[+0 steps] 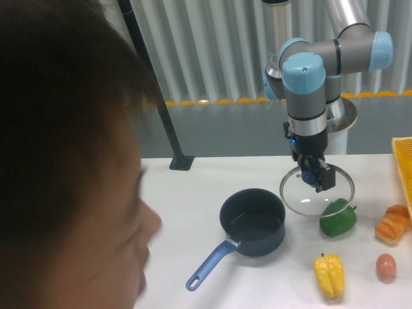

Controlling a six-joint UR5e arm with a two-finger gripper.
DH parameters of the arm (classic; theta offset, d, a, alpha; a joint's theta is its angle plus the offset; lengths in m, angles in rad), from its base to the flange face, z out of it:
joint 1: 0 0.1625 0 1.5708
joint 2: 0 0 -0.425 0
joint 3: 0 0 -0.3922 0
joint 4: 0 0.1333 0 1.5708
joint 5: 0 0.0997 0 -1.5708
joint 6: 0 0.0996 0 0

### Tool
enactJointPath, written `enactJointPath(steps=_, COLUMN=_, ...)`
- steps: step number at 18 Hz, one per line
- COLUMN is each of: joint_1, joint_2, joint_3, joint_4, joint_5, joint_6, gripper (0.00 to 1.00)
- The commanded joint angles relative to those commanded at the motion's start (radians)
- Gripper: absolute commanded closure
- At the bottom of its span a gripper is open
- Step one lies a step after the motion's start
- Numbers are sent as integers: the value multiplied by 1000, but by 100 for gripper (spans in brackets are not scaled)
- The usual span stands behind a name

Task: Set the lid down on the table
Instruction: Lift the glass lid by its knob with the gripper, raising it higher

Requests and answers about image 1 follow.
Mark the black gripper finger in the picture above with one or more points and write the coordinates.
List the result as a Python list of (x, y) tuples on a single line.
[(307, 168), (325, 176)]

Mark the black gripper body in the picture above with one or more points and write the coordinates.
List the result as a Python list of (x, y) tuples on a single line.
[(300, 145)]

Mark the glass lid blue knob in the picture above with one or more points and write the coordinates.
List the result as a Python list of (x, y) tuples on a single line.
[(300, 196)]

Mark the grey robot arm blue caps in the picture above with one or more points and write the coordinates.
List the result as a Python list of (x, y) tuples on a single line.
[(307, 75)]

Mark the green bell pepper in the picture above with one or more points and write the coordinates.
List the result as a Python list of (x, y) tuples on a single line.
[(340, 223)]

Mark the dark blue saucepan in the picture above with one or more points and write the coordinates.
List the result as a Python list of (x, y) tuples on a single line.
[(254, 224)]

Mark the yellow plastic basket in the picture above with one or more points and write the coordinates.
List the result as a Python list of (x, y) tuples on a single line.
[(401, 148)]

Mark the orange croissant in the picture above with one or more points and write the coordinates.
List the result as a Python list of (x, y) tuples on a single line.
[(393, 224)]

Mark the yellow bell pepper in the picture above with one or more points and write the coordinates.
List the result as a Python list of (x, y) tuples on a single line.
[(330, 276)]

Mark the brown egg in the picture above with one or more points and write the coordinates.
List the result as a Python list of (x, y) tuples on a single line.
[(386, 266)]

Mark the black pole with base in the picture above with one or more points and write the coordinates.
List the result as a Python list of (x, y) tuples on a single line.
[(180, 161)]

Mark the person's head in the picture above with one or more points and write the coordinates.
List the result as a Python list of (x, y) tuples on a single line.
[(74, 229)]

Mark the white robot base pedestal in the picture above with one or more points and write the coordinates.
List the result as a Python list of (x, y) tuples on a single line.
[(338, 128)]

